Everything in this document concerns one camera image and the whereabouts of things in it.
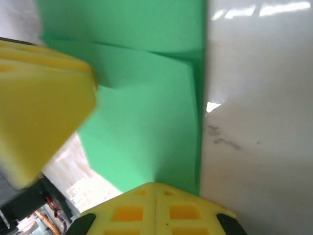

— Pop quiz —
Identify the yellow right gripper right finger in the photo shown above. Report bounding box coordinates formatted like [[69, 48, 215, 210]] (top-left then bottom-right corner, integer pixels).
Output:
[[155, 182, 247, 235]]

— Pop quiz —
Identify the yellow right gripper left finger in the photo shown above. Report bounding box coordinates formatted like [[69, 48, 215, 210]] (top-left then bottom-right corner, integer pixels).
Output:
[[70, 182, 157, 235]]

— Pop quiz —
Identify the green paper sheet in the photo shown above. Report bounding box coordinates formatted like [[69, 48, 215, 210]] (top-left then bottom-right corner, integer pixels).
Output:
[[39, 0, 208, 196]]

